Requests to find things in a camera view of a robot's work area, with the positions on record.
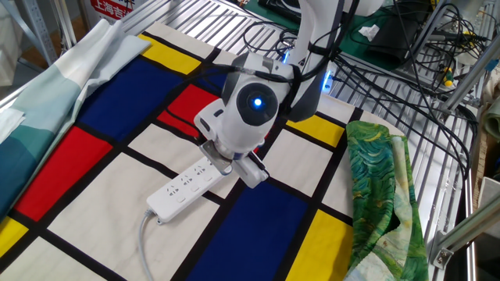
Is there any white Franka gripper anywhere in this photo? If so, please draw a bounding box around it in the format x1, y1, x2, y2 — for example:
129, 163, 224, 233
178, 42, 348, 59
194, 97, 270, 190

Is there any white four-socket power strip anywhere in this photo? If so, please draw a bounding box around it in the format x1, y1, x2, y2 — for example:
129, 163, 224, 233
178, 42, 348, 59
146, 155, 227, 225

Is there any colour-block Mondrian tablecloth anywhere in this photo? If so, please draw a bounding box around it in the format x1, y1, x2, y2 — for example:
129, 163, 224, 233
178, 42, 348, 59
0, 21, 405, 281

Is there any green painted landscape cloth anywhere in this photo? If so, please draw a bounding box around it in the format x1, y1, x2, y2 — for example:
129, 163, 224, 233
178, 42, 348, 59
343, 119, 430, 281

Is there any green cutting mat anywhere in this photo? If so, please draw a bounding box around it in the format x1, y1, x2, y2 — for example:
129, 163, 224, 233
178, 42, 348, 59
244, 0, 430, 72

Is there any crumpled white paper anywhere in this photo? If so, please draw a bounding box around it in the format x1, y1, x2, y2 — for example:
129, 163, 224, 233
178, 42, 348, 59
358, 23, 381, 42

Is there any black pouch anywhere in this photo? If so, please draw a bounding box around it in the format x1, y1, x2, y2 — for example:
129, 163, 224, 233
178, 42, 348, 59
365, 13, 423, 66

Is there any red Chinese sign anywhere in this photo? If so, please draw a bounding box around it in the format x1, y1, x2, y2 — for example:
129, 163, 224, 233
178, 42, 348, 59
90, 0, 136, 20

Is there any yellow-green screwdriver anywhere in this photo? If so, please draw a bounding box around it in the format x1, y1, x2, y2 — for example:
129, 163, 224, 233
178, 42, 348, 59
442, 66, 455, 88

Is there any teal and white cloth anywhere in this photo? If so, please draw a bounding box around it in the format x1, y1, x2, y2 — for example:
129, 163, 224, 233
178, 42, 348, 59
0, 18, 152, 219

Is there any grey slotted shelf upright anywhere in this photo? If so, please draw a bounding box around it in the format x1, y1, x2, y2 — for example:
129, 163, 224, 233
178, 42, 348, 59
0, 0, 59, 66

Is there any metal gripper mount bracket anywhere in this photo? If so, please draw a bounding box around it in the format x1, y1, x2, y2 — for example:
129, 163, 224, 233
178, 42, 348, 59
198, 139, 234, 177

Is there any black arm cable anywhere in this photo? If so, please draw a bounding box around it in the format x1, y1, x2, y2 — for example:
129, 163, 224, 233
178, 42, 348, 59
162, 0, 360, 144

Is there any grey power strip cable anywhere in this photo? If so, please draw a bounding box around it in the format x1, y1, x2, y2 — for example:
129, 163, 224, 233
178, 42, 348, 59
137, 208, 158, 281

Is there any aluminium rail with bracket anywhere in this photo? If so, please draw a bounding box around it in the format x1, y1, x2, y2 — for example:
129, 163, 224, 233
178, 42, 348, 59
427, 194, 500, 271

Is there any aluminium frame rail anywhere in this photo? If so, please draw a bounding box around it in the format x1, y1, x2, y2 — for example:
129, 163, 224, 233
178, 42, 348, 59
441, 38, 500, 113

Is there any tangled black cable bundle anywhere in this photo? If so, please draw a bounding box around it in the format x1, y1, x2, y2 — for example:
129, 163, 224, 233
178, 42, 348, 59
331, 0, 489, 181

